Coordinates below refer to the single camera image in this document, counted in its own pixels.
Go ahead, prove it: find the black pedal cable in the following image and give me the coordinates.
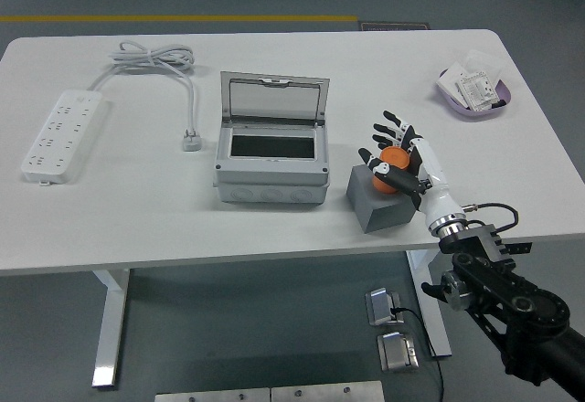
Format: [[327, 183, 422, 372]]
[[390, 305, 445, 402]]

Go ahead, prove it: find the dark floor mat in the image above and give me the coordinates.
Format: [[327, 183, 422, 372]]
[[359, 21, 431, 33]]

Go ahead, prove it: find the silver foot pedal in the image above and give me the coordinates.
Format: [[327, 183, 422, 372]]
[[377, 332, 420, 374], [364, 287, 403, 328]]

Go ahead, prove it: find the purple tray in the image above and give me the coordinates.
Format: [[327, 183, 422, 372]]
[[432, 67, 513, 122]]

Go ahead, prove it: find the white power cord with plug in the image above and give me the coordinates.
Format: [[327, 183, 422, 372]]
[[86, 40, 205, 153]]

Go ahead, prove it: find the orange cylinder battery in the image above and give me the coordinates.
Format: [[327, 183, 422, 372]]
[[370, 146, 410, 196]]

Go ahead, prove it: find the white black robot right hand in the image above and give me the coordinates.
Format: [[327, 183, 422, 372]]
[[357, 110, 465, 230]]

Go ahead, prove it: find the grey junction box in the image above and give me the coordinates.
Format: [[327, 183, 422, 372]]
[[213, 118, 330, 206]]

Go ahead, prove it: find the grey metal plate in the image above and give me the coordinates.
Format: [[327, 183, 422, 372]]
[[154, 387, 271, 402], [270, 380, 385, 402]]

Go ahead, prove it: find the grey block with round hole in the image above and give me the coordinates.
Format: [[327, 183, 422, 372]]
[[346, 164, 420, 235]]

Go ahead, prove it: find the transparent grey-framed box lid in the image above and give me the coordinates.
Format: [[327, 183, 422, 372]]
[[219, 70, 331, 127]]

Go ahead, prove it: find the black table control panel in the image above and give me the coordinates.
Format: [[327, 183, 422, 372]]
[[502, 241, 534, 256]]

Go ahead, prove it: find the white power strip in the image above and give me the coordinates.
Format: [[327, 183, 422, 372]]
[[20, 90, 113, 187]]

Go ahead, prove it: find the white printed socket panel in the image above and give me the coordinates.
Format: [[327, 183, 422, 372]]
[[454, 69, 502, 113]]

